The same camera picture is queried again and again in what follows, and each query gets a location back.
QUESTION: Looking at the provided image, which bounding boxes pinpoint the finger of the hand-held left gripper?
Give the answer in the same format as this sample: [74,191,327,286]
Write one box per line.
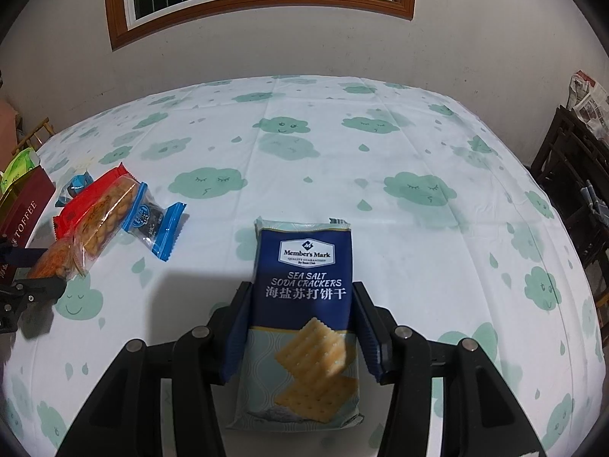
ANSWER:
[0,246,51,268]
[16,276,68,304]

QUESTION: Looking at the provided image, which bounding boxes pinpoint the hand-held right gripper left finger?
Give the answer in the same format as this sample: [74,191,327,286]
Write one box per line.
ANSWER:
[54,282,254,457]

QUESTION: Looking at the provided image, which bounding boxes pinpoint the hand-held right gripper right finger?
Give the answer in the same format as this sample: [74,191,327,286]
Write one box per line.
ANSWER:
[353,282,548,457]

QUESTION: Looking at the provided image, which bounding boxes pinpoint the clear packet of peanuts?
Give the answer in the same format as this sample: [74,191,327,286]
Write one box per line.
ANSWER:
[26,238,89,281]

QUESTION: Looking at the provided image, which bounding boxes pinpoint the red tin box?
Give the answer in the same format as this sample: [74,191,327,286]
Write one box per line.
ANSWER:
[0,166,56,281]

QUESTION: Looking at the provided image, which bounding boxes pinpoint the red snack packet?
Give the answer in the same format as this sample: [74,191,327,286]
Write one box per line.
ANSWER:
[51,164,129,239]

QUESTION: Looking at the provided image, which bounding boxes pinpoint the small blue-ended snack packet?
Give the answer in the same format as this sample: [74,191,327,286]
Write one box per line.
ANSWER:
[54,171,96,208]

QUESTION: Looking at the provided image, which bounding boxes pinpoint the clear packet of orange crackers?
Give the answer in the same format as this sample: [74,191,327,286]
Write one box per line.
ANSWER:
[71,175,148,265]

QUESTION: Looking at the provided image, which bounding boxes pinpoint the dark blue cracker packet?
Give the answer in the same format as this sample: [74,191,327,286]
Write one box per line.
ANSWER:
[227,216,365,429]

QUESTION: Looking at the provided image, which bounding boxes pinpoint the blue round-label snack packet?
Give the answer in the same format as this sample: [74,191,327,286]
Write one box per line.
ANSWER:
[121,196,186,264]

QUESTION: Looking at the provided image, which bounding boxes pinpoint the green tissue pack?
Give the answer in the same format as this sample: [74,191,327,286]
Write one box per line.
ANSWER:
[0,149,41,191]

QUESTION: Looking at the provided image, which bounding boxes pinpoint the bamboo stool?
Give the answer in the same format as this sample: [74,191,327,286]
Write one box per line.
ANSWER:
[14,117,57,153]

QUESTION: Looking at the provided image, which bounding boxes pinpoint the peach cloth cover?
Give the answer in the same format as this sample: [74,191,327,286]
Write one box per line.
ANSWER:
[0,100,22,163]

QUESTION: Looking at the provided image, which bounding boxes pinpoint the cloud printed tablecloth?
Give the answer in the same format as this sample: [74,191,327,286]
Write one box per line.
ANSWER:
[0,78,601,457]

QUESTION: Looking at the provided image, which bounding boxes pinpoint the dark wooden furniture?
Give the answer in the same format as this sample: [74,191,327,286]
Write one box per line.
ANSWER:
[529,105,609,329]

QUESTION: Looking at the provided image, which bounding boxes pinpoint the stack of newspapers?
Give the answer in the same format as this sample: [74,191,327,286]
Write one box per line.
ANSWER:
[566,70,609,139]

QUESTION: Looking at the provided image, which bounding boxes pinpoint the wooden window frame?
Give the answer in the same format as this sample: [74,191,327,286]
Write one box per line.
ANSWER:
[105,0,416,51]

